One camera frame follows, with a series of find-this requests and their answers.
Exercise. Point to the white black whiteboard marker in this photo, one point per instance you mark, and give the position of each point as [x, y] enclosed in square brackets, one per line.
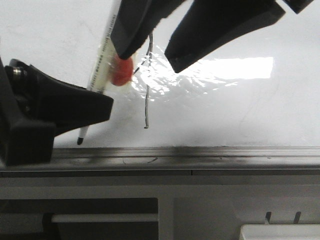
[105, 52]

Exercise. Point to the white box lower right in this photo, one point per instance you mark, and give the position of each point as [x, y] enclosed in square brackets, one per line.
[280, 232]

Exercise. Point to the red round magnet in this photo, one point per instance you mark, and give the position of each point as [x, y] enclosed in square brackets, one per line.
[122, 71]

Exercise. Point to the left metal hook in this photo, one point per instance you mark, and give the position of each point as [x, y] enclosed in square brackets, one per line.
[268, 217]

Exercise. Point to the white horizontal bar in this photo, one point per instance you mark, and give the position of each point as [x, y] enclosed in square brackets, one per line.
[105, 218]

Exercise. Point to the metal hook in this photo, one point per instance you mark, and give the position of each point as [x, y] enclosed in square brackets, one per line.
[268, 217]
[297, 217]

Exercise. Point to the white whiteboard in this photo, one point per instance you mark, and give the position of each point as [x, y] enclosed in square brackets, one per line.
[262, 89]

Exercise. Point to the right metal hook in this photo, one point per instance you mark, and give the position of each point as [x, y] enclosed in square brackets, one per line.
[297, 217]

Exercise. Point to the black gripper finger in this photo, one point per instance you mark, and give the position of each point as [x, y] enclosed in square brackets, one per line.
[207, 25]

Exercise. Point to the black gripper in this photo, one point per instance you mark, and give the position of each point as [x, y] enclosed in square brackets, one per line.
[35, 107]

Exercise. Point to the aluminium whiteboard tray rail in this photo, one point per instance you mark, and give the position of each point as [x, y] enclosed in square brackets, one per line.
[175, 159]

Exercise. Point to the clear adhesive tape piece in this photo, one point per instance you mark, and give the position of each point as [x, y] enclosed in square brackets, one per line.
[111, 87]

